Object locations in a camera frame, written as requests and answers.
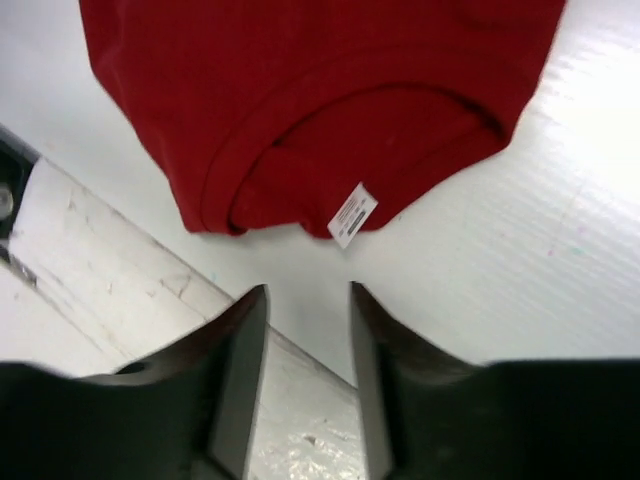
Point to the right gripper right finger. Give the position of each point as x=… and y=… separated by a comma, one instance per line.
x=426, y=414

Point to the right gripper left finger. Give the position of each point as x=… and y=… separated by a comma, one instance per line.
x=186, y=411

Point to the red t shirt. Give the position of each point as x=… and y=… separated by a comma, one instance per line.
x=269, y=113

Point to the white garment label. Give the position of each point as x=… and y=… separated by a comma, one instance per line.
x=351, y=216

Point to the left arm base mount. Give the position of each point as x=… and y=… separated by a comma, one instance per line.
x=17, y=162

